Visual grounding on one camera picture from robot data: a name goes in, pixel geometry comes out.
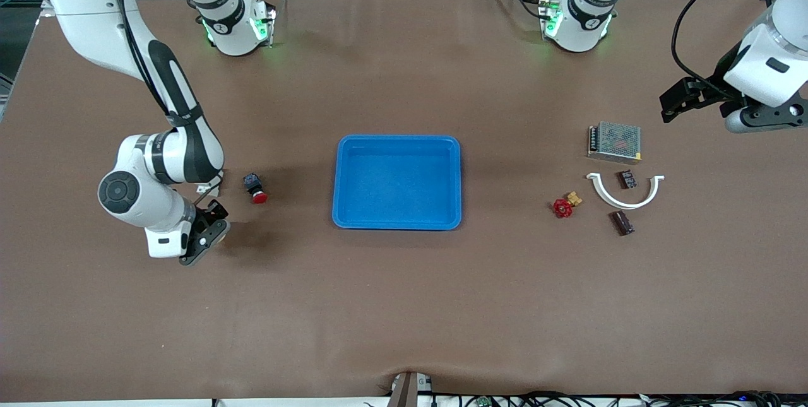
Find brass valve with red handle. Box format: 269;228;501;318
552;191;583;219

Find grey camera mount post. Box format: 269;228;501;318
386;370;435;407

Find black red emergency stop button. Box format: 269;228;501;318
243;172;270;204

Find metal mesh power supply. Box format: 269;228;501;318
586;121;643;165

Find blue plastic tray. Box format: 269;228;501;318
332;134;463;231

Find white half-round pipe clamp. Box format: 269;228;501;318
586;172;665;211

